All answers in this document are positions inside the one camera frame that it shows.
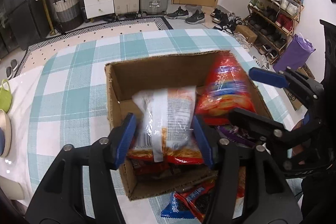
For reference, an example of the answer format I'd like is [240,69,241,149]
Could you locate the beige bowl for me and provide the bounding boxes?
[0,109,12,158]

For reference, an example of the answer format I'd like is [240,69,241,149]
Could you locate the small cardboard box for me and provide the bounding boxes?
[234,25,258,42]

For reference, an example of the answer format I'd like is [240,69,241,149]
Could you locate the dark grey fridge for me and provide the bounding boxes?
[5,0,50,51]

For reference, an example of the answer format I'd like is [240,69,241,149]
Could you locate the patterned rug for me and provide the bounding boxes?
[13,15,174,78]

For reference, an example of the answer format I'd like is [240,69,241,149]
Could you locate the teal checked tablecloth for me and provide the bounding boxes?
[28,28,298,224]

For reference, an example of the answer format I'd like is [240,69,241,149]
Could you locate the purple bag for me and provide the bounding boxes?
[273,34,315,73]

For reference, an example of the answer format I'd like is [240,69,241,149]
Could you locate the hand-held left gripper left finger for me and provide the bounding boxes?
[25,113,137,224]

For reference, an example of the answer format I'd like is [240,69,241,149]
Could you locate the person's dark clothing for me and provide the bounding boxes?
[301,177,336,224]

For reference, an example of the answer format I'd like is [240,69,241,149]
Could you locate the person's right hand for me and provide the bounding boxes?
[291,119,309,159]

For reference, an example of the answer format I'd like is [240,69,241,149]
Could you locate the woven laundry basket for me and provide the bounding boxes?
[52,0,83,32]

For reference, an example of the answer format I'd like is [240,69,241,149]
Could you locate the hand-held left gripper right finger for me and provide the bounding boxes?
[192,116,303,224]

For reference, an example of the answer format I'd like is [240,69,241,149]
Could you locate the printed cardboard box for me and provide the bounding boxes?
[285,64,315,111]

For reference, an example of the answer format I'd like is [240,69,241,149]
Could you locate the blue cookie packet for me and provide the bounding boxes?
[161,191,200,220]

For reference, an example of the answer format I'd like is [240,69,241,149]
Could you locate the group of loose shoes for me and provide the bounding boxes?
[167,5,271,71]

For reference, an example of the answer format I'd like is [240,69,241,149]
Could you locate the green cup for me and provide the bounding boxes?
[0,79,13,113]

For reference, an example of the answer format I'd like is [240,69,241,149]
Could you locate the brown cardboard box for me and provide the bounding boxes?
[104,50,273,201]

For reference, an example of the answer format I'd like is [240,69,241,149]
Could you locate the red cookie packet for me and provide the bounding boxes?
[174,182,219,223]

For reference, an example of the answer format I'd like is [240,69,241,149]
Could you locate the wooden shoe rack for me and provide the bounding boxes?
[243,0,305,56]

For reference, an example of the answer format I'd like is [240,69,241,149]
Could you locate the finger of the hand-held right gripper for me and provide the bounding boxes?
[228,108,292,146]
[249,67,324,109]

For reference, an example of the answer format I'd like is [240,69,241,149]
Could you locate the purple snack packet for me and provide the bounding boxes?
[217,125,261,149]

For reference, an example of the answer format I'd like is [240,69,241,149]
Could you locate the plain red snack packet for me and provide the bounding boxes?
[128,157,212,182]

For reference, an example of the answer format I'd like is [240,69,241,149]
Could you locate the white-backed noodle snack packet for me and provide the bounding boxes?
[127,85,206,165]

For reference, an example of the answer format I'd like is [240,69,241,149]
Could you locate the red chip packet blue label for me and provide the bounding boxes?
[196,52,257,125]

